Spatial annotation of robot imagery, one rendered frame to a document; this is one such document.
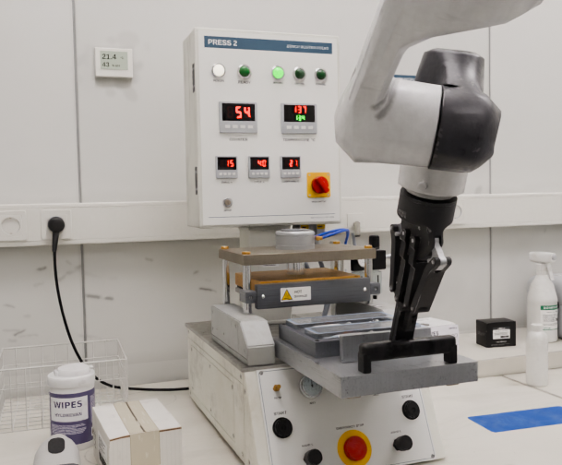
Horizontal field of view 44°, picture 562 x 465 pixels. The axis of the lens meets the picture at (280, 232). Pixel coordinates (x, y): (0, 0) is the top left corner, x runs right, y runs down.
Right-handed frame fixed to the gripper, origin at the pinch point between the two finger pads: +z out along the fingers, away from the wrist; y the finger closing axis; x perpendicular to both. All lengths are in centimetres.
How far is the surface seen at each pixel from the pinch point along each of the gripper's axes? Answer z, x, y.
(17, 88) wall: -11, -51, -100
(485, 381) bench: 45, 54, -42
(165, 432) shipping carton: 26.8, -30.0, -16.6
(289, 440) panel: 26.2, -11.0, -9.7
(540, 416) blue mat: 36, 48, -17
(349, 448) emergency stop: 27.4, -1.2, -7.0
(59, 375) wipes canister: 30, -46, -40
